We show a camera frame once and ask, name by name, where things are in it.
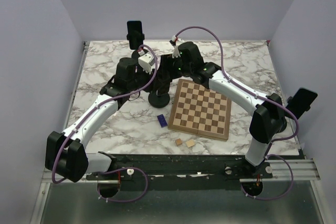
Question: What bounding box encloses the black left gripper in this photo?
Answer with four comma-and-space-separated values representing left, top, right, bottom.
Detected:
128, 63, 164, 94

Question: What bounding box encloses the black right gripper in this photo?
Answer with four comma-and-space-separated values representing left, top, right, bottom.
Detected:
157, 54, 192, 81

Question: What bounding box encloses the silver black smartphone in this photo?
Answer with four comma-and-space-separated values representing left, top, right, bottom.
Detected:
152, 54, 172, 96

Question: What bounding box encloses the black phone stand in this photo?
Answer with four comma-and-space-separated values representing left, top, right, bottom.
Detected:
148, 88, 170, 108
127, 31, 145, 60
278, 95, 296, 133

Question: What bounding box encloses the blue phone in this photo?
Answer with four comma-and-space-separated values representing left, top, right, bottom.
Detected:
286, 87, 318, 120

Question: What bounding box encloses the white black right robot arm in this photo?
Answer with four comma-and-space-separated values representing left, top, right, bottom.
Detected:
169, 40, 287, 178

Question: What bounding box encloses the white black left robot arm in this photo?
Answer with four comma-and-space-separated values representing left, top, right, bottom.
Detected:
45, 54, 158, 184

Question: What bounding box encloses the black back phone stand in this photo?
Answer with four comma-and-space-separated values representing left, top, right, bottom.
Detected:
127, 31, 145, 60

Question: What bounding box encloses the black phone in back stand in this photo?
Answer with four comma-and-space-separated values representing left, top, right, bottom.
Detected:
127, 20, 144, 50

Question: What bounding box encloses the dark blue rectangular block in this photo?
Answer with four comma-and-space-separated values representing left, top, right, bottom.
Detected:
157, 114, 167, 127

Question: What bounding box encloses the wooden chessboard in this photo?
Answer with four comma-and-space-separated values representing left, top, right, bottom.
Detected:
168, 79, 232, 141

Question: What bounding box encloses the brown wooden cube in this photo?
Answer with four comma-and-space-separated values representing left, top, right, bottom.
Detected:
175, 138, 183, 146

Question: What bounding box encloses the light wooden cube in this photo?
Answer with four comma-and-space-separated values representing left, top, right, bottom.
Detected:
185, 139, 195, 148

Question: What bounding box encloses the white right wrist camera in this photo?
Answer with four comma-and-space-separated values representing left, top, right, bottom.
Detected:
170, 36, 187, 59

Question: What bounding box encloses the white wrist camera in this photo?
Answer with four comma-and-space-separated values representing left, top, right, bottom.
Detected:
138, 52, 158, 75
170, 36, 187, 59

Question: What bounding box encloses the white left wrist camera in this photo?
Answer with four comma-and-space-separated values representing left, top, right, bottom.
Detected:
138, 52, 158, 75

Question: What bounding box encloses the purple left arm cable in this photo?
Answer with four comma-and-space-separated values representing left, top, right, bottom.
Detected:
51, 44, 159, 204

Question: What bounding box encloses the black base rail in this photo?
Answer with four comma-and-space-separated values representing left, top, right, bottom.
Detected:
86, 154, 272, 191

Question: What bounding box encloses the aluminium extrusion rail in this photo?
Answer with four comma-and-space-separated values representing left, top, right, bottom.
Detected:
235, 159, 320, 183

